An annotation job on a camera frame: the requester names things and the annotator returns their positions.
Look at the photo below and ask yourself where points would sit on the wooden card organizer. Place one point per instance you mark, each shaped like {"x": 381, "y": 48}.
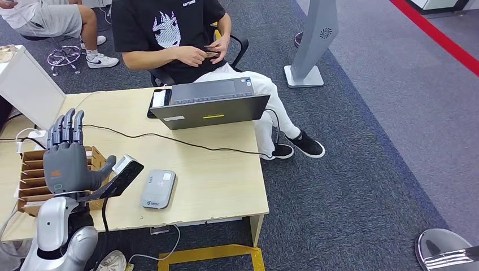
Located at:
{"x": 31, "y": 175}

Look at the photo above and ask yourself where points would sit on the chrome stool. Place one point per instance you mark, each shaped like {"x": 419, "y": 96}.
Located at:
{"x": 65, "y": 56}

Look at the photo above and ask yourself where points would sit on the chrome round base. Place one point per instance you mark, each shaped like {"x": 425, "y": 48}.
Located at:
{"x": 441, "y": 247}

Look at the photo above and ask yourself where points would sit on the yellow floor tape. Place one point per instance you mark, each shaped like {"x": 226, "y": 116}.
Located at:
{"x": 209, "y": 251}

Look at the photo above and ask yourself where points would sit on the white sneaker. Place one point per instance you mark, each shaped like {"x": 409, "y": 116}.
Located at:
{"x": 112, "y": 262}

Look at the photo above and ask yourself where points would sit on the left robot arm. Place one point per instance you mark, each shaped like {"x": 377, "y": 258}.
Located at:
{"x": 56, "y": 224}

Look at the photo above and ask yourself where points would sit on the brown printed paper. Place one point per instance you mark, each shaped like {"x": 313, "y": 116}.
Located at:
{"x": 8, "y": 52}

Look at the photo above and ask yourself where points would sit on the person's right hand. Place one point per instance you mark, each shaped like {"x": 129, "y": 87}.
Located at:
{"x": 191, "y": 56}

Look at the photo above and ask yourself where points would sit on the grey card reader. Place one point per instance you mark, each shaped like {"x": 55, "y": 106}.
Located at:
{"x": 158, "y": 190}

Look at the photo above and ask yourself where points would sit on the clear plastic bracket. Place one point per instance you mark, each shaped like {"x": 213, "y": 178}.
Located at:
{"x": 159, "y": 229}

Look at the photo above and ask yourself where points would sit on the person's left hand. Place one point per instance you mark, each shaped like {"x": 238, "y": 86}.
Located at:
{"x": 222, "y": 45}

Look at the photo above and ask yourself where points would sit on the person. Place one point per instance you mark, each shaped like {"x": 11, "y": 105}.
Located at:
{"x": 56, "y": 18}
{"x": 164, "y": 33}

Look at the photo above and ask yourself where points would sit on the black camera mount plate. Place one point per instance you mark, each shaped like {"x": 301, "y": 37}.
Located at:
{"x": 119, "y": 183}

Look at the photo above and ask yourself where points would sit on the grey kiosk stand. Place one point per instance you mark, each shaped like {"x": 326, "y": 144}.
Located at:
{"x": 316, "y": 37}

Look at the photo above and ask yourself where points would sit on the white cabinet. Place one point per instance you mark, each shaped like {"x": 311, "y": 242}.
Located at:
{"x": 26, "y": 86}

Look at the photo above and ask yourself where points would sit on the black smartphone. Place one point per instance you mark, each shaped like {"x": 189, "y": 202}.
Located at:
{"x": 159, "y": 112}

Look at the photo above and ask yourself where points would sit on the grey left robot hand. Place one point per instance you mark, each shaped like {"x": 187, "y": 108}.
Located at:
{"x": 67, "y": 168}

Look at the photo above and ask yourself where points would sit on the white furniture base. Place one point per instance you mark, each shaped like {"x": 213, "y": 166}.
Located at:
{"x": 434, "y": 4}

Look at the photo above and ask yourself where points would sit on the dark round stand base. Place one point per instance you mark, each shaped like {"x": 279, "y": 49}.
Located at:
{"x": 297, "y": 39}

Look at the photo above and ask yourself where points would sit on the grey laptop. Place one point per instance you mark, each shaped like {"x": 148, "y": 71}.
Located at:
{"x": 209, "y": 116}

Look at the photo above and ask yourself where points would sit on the black office chair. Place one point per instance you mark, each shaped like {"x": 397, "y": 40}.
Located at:
{"x": 161, "y": 78}

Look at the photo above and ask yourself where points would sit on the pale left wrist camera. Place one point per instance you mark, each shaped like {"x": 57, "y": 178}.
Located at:
{"x": 123, "y": 164}

